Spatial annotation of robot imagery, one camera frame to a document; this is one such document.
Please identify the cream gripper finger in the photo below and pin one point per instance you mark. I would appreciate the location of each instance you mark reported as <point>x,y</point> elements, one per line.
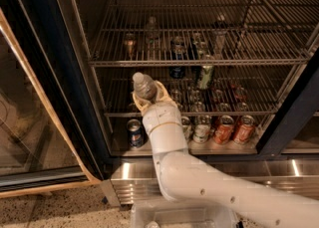
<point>162,94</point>
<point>141,104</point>

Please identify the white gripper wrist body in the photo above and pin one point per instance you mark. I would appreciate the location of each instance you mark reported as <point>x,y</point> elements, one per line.
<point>160,114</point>

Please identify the clear water bottle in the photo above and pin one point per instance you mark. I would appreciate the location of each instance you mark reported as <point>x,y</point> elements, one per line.
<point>144,86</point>

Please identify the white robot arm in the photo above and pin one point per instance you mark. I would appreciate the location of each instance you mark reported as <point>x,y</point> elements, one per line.
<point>183,176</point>

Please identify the blue can middle shelf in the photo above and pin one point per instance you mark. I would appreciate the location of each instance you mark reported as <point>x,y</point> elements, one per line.
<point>177,54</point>

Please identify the green can middle shelf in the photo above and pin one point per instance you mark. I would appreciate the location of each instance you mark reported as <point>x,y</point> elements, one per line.
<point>200,50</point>

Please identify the brown bottle middle shelf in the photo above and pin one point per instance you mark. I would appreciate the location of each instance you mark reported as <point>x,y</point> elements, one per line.
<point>130,43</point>

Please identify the dark cola bottle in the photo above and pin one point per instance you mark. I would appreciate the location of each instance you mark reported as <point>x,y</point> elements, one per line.
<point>219,35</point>

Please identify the open glass fridge door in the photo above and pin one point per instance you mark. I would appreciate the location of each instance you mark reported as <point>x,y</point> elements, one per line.
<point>51,134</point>

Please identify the dark fridge centre mullion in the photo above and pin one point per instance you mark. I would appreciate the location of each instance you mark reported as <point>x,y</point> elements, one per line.
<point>300,105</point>

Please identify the left blue Pepsi can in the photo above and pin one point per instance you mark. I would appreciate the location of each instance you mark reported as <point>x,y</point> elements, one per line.
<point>135,133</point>

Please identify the left green white can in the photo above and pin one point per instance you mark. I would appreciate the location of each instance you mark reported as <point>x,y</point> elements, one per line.
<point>186,126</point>

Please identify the left orange soda can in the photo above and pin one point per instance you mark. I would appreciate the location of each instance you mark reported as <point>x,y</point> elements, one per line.
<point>224,129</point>

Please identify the orange soda can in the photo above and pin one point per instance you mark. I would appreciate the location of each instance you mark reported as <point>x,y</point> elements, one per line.
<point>244,129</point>
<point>224,129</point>

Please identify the right orange soda can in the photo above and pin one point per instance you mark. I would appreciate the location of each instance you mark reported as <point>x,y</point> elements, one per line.
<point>244,129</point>

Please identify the clear plastic bin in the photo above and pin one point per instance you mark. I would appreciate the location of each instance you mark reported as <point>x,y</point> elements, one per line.
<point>160,213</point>

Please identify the middle wire shelf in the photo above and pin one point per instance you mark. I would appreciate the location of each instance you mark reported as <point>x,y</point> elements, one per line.
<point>259,88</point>

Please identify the wire shelf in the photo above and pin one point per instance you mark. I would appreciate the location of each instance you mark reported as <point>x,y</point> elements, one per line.
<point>259,88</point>
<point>257,34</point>

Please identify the top wire shelf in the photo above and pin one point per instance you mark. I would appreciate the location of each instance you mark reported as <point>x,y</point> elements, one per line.
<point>257,34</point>

